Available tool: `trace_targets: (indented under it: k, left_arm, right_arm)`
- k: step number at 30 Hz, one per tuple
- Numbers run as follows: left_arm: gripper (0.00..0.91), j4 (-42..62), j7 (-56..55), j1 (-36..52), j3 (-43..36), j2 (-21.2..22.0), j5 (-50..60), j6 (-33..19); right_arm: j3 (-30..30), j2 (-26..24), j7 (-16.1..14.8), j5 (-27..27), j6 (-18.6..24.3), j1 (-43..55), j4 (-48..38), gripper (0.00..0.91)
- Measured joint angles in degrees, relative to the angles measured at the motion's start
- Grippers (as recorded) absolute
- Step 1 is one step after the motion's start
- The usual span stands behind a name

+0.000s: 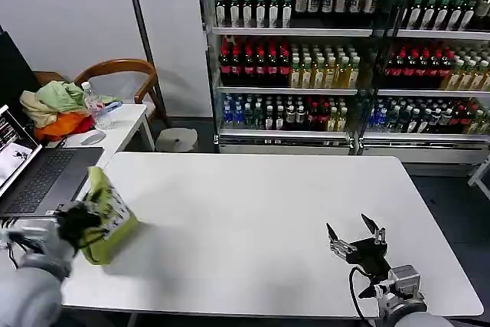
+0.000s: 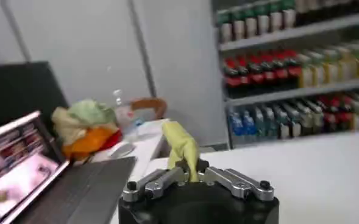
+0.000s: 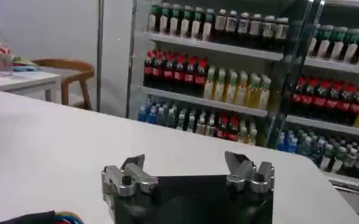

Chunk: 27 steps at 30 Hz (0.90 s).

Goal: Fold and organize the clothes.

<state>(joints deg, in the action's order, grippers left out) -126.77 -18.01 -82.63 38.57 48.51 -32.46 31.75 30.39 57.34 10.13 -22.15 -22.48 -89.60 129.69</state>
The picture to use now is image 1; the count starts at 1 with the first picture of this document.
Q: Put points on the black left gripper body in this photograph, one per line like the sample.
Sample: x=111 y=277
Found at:
x=78 y=225

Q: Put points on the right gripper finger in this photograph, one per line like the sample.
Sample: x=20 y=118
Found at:
x=378 y=236
x=340 y=248

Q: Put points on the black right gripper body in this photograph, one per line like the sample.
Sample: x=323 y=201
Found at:
x=369 y=256

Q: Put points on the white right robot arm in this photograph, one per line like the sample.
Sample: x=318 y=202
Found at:
x=406 y=296

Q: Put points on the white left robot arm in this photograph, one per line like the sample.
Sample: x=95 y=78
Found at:
x=30 y=285

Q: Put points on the dark grey laptop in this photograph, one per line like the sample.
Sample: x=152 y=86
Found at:
x=49 y=177

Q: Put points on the white computer mouse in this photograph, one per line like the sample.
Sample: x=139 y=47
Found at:
x=92 y=137

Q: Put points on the orange cloth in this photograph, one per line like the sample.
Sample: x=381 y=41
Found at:
x=65 y=126

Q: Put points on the clear glass dish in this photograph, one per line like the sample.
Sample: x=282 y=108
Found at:
x=105 y=122

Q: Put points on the white side desk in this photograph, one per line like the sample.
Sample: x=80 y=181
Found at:
x=126 y=120

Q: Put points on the beige cloth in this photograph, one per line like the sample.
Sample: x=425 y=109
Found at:
x=36 y=114

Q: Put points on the blue and pink cloth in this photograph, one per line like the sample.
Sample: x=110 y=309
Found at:
x=111 y=104

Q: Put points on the clear plastic water bottle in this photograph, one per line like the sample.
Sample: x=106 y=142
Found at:
x=90 y=99

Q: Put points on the grey round stool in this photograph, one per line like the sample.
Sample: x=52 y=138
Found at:
x=177 y=139

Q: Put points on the pale green cloth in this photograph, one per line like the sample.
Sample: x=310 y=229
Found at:
x=57 y=95

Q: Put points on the brown wooden chair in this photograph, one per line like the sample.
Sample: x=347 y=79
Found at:
x=115 y=66

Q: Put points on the black monitor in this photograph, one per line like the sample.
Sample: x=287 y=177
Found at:
x=15 y=70

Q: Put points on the steel shelf of bottles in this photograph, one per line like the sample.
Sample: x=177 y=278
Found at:
x=432 y=59
x=287 y=55

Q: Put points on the white metal frame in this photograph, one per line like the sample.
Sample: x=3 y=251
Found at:
x=480 y=175

